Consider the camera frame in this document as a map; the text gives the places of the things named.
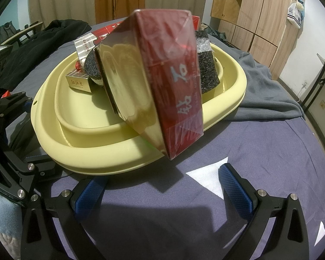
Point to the wooden cabinet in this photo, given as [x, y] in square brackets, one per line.
[260, 19]

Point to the pale yellow plastic basin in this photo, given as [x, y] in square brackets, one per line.
[97, 157]

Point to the beige curtain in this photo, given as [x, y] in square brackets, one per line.
[70, 0]

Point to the white plastic bag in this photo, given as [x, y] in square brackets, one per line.
[295, 13]

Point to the dark bag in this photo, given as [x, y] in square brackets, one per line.
[8, 31]

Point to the black jacket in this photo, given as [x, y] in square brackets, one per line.
[57, 32]

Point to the grey blanket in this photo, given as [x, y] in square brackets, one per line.
[260, 86]

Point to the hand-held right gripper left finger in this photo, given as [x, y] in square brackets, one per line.
[89, 195]

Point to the black foam block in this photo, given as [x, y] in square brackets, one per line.
[93, 65]
[207, 70]

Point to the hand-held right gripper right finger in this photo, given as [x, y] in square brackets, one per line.
[235, 189]

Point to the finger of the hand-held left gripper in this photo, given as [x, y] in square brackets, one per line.
[19, 173]
[13, 101]

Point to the wooden chair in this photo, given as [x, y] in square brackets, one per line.
[29, 27]

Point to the silver cigarette pack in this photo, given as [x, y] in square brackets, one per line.
[84, 46]

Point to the light blue fleece cloth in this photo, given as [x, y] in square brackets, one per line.
[2, 214]

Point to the dark glossy carton box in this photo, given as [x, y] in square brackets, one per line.
[130, 86]

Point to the red carton box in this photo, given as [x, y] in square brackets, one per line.
[108, 31]

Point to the small red pack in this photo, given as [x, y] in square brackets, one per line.
[79, 65]

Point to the gold cigarette pack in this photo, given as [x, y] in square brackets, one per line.
[80, 82]

